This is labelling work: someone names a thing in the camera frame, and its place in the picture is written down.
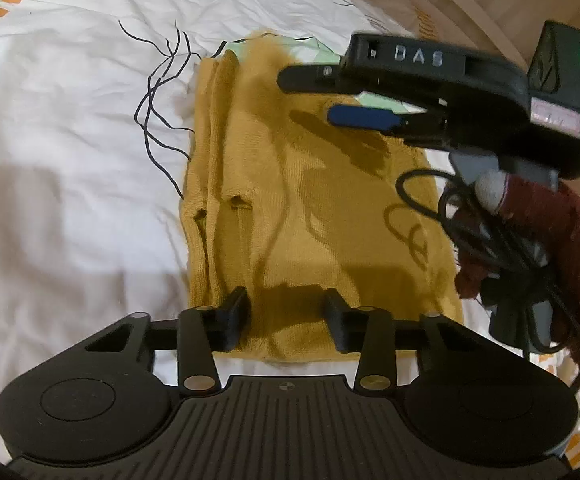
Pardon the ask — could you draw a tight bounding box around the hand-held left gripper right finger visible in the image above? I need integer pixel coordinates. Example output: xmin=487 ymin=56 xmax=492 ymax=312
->
xmin=323 ymin=290 xmax=480 ymax=392

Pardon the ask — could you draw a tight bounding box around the yellow knit sweater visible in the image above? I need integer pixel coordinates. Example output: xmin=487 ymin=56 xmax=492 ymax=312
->
xmin=177 ymin=30 xmax=466 ymax=363

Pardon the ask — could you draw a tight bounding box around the person's right hand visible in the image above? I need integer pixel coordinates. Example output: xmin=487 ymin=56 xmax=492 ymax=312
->
xmin=452 ymin=170 xmax=580 ymax=413

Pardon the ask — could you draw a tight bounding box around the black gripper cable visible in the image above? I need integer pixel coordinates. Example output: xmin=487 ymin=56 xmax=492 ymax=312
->
xmin=395 ymin=75 xmax=580 ymax=396

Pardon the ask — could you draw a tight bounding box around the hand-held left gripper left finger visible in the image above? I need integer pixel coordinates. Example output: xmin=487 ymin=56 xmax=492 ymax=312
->
xmin=87 ymin=287 xmax=249 ymax=392

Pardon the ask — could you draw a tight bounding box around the white leaf-print bed cover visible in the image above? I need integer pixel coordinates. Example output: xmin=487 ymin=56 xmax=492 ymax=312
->
xmin=0 ymin=0 xmax=580 ymax=480

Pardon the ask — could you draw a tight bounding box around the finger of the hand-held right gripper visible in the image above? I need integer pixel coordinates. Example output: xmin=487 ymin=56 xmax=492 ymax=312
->
xmin=326 ymin=104 xmax=448 ymax=137
xmin=277 ymin=64 xmax=343 ymax=94

